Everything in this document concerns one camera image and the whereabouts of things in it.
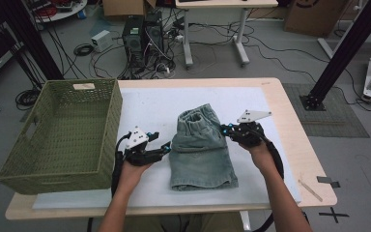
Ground grey computer tower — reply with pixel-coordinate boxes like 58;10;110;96
144;11;165;64

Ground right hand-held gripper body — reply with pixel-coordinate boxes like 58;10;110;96
229;109;272;149

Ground person's olive trousers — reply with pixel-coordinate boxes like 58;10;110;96
122;212;244;232

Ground white power adapter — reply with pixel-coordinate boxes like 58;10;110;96
156;63;172;74

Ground grey floor mat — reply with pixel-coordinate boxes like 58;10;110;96
281;82;371;139

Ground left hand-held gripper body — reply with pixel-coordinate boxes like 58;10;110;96
124;126;164;167

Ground small coiled black cable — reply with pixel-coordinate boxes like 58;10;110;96
72;43;95;57

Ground large cardboard box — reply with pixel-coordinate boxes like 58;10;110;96
283;0;351;38

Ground person's left hand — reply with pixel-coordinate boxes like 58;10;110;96
117;159;154;197

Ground black tape cross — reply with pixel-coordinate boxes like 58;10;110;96
318;207;351;224

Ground white-legged wooden desk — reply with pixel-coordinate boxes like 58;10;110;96
174;0;279;68

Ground black tape strip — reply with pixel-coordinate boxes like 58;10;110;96
316;175;341;189

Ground tangle of floor cables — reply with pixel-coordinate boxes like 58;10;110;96
90;13;371;112

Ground round white table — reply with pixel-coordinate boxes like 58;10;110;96
25;0;89;24

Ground black computer tower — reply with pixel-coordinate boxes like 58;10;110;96
121;14;147;71

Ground small cardboard box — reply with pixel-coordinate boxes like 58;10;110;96
101;0;157;17

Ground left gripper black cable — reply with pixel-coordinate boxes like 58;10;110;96
86;133;133;232

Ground white foam mat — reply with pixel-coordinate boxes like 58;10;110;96
32;86;302;211

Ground black metal stand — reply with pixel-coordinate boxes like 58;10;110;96
299;0;371;112
0;0;65;81

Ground white table leg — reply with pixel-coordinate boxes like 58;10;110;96
238;211;252;231

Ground light blue denim shorts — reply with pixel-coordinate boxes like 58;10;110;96
168;102;240;192

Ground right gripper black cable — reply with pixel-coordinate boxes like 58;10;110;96
252;129;285;232

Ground person's right hand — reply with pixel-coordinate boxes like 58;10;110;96
240;139;279;178

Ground large coiled black cable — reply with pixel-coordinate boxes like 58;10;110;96
14;88;43;111

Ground thin wooden stick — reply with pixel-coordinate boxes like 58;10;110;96
298;179;324;203

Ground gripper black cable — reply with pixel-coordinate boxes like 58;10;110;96
86;133;133;232
252;129;285;232

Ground green woven basket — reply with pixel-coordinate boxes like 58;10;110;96
0;77;124;195

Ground white box device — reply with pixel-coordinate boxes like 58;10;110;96
91;29;114;53

